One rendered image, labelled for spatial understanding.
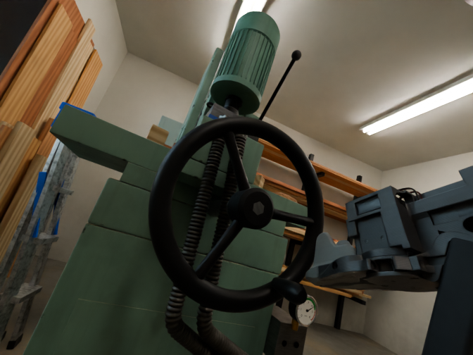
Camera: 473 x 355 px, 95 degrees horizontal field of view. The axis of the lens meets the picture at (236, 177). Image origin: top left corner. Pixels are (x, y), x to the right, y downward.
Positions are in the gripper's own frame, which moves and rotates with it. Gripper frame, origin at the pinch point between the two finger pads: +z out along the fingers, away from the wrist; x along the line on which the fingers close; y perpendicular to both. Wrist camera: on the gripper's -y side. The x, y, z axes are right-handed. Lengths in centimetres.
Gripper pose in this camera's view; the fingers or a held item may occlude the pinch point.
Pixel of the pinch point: (314, 282)
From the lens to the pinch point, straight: 33.7
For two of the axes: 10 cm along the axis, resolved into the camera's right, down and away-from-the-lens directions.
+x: -8.6, -3.7, -3.4
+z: -4.8, 4.4, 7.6
